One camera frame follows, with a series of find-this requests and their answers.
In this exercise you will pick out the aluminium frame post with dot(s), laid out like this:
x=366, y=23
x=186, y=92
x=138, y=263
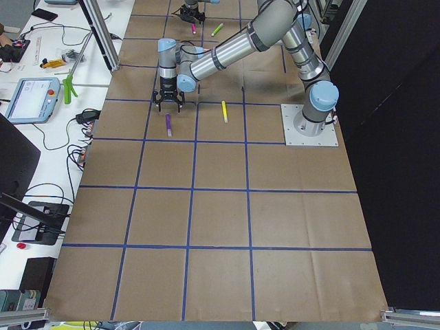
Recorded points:
x=95, y=19

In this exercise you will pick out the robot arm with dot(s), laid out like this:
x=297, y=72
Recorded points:
x=182, y=66
x=195, y=3

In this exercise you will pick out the black monitor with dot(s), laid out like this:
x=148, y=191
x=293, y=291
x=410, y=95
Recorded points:
x=34, y=221

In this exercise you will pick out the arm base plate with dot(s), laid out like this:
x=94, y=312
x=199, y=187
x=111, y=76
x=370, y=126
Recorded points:
x=298, y=131

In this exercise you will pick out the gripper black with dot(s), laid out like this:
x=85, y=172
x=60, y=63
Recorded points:
x=167, y=84
x=190, y=12

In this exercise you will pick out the black smartphone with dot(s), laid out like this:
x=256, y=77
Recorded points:
x=44, y=14

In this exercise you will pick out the green pen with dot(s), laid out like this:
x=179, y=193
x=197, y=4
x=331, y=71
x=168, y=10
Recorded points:
x=217, y=29

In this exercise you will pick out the teach pendant tablet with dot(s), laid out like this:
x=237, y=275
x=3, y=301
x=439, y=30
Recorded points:
x=33, y=101

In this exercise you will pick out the green grabber tool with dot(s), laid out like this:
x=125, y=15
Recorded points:
x=69, y=90

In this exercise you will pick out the yellow toy vehicle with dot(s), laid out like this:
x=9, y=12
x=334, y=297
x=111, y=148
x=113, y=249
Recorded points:
x=52, y=63

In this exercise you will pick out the yellow pen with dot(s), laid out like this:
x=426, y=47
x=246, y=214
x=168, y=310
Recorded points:
x=224, y=111

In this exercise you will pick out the purple pen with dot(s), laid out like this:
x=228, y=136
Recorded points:
x=169, y=125

